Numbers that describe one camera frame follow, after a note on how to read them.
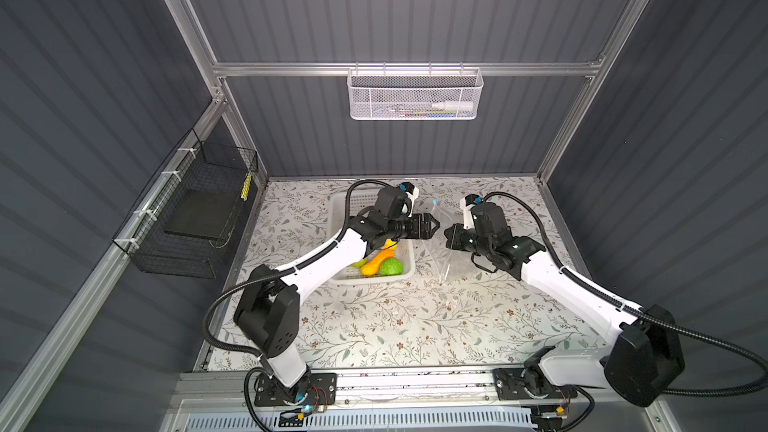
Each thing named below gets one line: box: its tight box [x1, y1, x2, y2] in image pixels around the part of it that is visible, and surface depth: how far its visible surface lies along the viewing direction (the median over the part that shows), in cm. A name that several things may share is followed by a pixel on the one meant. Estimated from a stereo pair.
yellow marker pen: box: [241, 172, 252, 201], surface depth 84 cm
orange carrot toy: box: [360, 249, 396, 276], surface depth 93 cm
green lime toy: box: [380, 258, 404, 276], surface depth 90 cm
